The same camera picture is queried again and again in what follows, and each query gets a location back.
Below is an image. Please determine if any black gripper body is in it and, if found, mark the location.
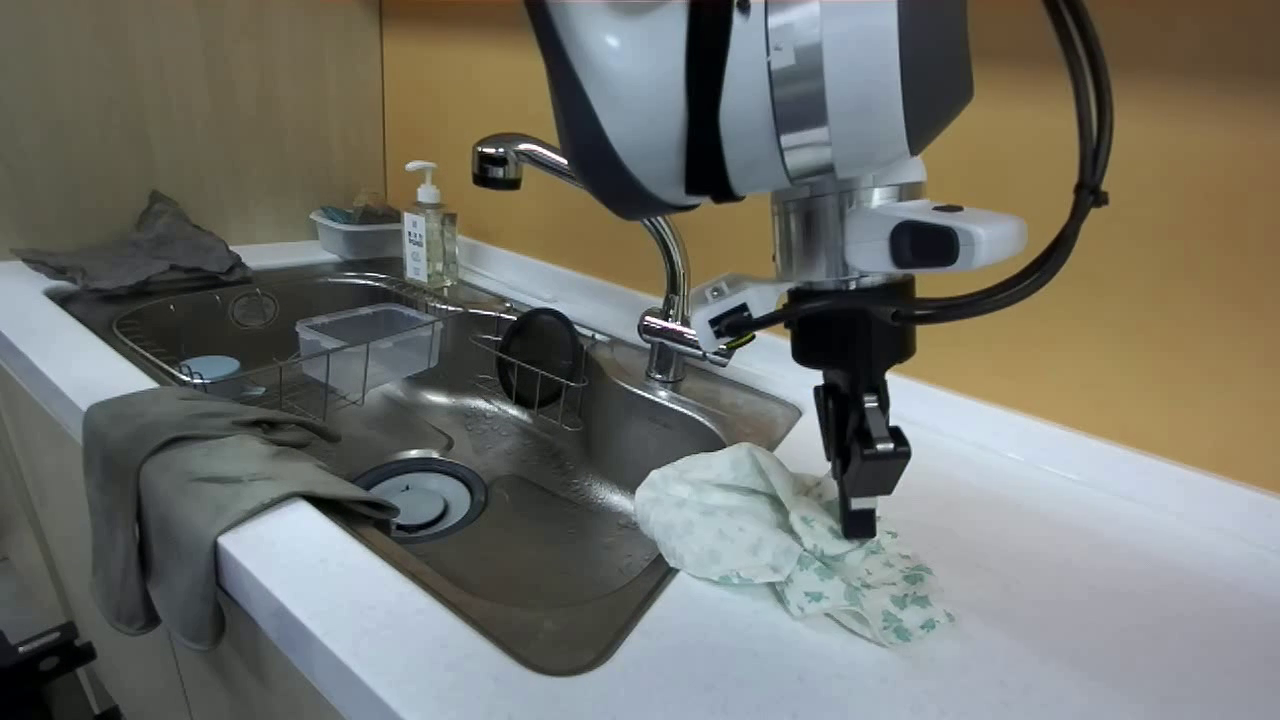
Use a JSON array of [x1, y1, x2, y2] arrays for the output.
[[784, 271, 925, 393]]

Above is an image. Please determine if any white green floral towel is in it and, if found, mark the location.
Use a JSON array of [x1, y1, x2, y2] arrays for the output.
[[629, 441, 961, 657]]

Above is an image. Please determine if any chrome sink faucet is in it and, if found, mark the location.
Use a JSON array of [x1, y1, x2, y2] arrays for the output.
[[468, 127, 753, 399]]

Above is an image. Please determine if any stainless steel sink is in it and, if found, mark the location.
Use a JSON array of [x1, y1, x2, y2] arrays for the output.
[[43, 258, 808, 679]]

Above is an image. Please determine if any round sink drain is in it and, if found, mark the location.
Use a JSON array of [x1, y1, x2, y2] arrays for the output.
[[349, 450, 495, 550]]

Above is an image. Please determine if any clear soap pump bottle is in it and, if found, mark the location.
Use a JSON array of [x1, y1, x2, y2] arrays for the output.
[[401, 157, 465, 293]]

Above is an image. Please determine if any clear plastic container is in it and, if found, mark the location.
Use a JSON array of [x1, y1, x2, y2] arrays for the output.
[[292, 299, 449, 405]]

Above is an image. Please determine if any white plastic sponge tray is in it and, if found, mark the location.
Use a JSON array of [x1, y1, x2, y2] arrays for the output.
[[308, 202, 410, 270]]

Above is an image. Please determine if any blue round dish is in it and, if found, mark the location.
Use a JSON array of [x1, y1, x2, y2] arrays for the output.
[[171, 350, 247, 393]]

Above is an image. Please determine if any large grey cloth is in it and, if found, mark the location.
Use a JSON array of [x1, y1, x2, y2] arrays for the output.
[[79, 386, 404, 657]]

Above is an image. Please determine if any crumpled grey cloth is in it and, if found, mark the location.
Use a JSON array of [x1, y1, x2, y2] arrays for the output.
[[17, 188, 258, 299]]

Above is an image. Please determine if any black stand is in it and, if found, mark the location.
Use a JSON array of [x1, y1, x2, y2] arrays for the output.
[[0, 621, 124, 720]]

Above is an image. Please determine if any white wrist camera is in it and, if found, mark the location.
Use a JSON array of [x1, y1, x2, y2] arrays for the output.
[[686, 270, 792, 368]]

